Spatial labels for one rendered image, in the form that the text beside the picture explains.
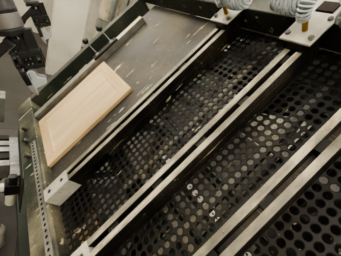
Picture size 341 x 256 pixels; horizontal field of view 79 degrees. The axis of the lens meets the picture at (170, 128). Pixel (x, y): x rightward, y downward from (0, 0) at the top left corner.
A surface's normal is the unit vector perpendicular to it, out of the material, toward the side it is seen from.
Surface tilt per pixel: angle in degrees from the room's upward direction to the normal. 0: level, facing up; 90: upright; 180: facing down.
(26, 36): 90
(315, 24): 57
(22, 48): 90
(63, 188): 90
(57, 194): 90
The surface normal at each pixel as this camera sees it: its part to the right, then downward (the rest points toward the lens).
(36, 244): -0.44, -0.50
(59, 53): 0.45, 0.52
